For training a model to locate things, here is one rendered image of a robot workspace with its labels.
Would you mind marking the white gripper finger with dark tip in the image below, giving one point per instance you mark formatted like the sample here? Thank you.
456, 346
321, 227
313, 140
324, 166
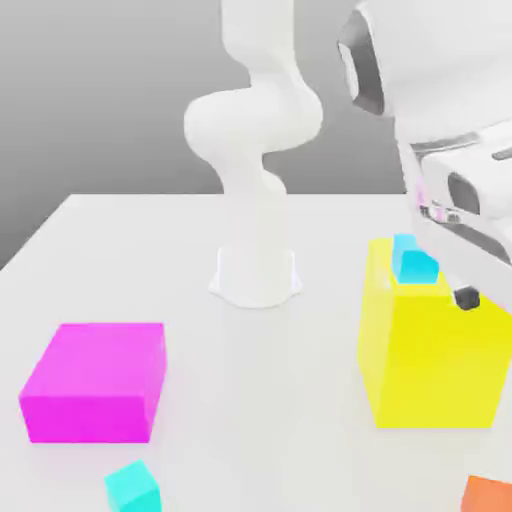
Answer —
466, 299

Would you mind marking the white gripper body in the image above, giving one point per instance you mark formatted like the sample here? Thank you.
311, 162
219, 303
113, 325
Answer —
472, 264

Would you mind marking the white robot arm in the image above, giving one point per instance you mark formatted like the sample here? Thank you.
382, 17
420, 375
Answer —
256, 120

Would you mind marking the small cyan cube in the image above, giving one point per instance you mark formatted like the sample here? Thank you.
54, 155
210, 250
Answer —
418, 267

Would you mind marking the small turquoise cube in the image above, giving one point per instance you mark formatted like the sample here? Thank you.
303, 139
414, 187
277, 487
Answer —
132, 490

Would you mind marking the large yellow box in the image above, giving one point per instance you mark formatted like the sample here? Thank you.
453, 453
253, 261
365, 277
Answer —
432, 360

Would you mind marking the large orange box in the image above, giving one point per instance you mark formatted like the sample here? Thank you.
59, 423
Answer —
490, 496

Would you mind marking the large magenta box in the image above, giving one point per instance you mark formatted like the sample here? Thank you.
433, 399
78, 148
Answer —
92, 384

